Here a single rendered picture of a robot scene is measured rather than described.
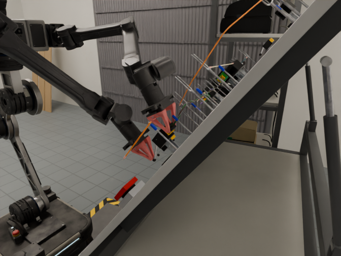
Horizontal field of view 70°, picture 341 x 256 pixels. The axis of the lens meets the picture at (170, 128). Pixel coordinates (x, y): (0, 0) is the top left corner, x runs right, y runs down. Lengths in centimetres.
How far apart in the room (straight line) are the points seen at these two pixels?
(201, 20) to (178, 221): 286
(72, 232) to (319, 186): 148
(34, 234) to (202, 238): 125
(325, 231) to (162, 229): 51
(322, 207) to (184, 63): 303
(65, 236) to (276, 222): 131
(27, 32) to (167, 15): 255
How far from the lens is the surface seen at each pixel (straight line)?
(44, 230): 192
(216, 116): 37
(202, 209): 104
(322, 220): 80
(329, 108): 52
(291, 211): 113
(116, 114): 79
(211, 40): 164
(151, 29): 393
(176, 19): 367
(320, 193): 91
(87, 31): 132
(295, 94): 320
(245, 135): 179
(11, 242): 196
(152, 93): 72
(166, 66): 75
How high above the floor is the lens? 145
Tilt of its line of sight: 21 degrees down
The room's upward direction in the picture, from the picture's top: straight up
